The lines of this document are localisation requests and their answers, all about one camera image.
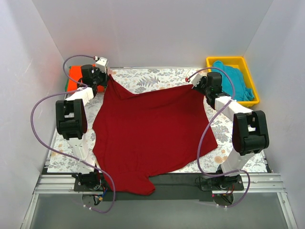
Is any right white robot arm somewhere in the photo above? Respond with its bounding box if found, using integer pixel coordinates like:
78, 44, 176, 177
187, 72, 269, 190

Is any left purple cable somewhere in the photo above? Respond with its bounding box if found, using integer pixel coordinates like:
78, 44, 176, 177
30, 54, 116, 214

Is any yellow plastic bin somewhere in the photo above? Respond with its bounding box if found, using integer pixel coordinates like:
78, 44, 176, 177
206, 56, 259, 107

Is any teal t-shirt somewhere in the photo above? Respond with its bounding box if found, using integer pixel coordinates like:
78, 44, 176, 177
212, 61, 254, 101

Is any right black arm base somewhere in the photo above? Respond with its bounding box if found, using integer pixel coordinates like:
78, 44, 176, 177
195, 175, 244, 191

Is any floral patterned table mat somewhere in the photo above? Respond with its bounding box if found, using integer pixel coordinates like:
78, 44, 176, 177
47, 67, 267, 174

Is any dark red t-shirt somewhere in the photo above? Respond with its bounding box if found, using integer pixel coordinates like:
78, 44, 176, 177
92, 78, 218, 195

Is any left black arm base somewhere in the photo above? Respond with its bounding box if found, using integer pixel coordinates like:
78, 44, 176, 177
72, 171, 112, 191

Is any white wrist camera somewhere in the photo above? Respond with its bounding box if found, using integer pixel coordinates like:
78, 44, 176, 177
185, 73, 203, 87
94, 56, 108, 73

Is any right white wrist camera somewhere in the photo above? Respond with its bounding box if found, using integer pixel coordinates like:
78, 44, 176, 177
185, 73, 203, 87

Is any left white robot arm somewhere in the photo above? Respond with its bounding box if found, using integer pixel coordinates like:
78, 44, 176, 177
55, 62, 109, 174

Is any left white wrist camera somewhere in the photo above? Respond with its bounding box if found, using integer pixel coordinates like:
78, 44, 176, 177
94, 56, 108, 73

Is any folded orange t-shirt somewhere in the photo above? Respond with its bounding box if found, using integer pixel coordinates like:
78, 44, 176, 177
67, 65, 105, 93

